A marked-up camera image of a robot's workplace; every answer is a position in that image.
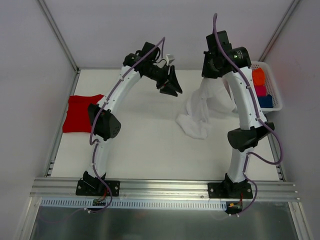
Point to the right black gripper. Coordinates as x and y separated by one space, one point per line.
208 69

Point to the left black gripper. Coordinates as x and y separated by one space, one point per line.
166 78

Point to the white t shirt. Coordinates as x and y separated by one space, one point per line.
211 99

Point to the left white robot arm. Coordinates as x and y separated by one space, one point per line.
148 62

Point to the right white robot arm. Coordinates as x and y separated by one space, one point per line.
253 125

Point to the orange t shirt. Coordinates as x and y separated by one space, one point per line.
258 77

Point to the pink t shirt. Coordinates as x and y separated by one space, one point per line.
261 90

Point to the white plastic basket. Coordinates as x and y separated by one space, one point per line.
271 85

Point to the blue t shirt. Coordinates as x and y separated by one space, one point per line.
266 102

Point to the folded red t shirt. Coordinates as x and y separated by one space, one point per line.
77 118

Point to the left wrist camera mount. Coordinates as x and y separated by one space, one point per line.
169 58

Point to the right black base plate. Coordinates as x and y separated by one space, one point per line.
224 190

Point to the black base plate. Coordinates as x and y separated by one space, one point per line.
112 187
224 190

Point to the white slotted cable duct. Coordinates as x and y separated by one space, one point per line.
152 204

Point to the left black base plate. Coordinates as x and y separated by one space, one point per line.
112 187

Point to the aluminium mounting rail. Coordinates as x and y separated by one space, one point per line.
150 189

